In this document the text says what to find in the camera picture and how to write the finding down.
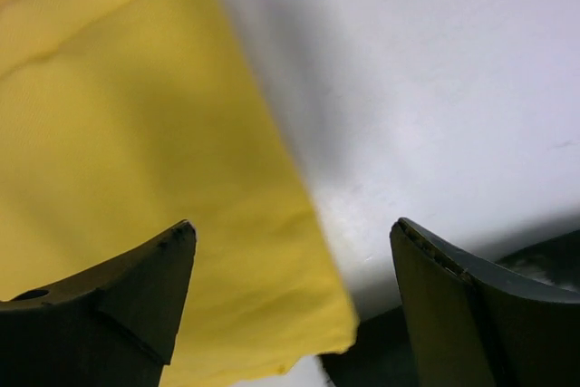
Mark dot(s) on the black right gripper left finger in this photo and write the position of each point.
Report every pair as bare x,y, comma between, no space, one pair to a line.
113,324

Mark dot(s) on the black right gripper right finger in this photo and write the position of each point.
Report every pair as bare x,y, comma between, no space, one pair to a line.
472,322

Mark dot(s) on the black white patterned jeans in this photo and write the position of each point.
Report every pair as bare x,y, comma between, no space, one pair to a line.
382,356

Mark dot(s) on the yellow shirt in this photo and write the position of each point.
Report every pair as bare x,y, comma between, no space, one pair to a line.
121,118

